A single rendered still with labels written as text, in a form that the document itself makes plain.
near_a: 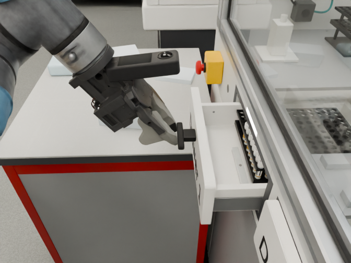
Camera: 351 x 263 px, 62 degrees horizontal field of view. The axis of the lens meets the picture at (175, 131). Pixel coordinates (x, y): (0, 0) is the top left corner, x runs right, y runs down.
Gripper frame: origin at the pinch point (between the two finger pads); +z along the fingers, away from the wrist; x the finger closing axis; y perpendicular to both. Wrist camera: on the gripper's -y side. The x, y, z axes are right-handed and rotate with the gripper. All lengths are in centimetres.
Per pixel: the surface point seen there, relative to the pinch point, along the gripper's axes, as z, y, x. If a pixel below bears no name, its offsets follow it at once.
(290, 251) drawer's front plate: 6.6, -11.7, 25.2
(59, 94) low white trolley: -8, 38, -38
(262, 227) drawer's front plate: 10.0, -8.3, 18.9
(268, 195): 9.7, -10.7, 14.3
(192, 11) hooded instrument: 9, -6, -80
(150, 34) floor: 65, 67, -277
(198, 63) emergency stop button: 6.3, -5.0, -32.0
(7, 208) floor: 27, 122, -50
